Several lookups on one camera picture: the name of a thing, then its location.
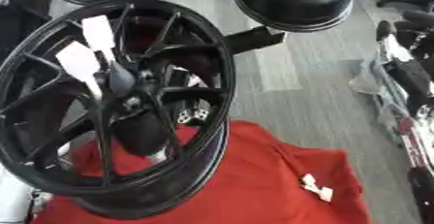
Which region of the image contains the black wheel mount bar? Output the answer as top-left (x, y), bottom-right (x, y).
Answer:
top-left (222, 25), bottom-right (289, 56)

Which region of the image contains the silver patterned metal bracket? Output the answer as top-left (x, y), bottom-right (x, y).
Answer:
top-left (176, 107), bottom-right (212, 126)

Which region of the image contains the black spoked wheel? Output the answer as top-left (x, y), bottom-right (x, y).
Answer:
top-left (0, 0), bottom-right (237, 221)

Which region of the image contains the white pin with flat head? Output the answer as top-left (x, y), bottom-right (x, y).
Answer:
top-left (298, 173), bottom-right (323, 191)
top-left (54, 41), bottom-right (108, 102)
top-left (312, 184), bottom-right (336, 204)

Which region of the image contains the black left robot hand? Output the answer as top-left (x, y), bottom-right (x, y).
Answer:
top-left (113, 111), bottom-right (173, 158)

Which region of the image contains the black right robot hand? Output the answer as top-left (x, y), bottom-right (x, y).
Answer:
top-left (374, 9), bottom-right (434, 114)

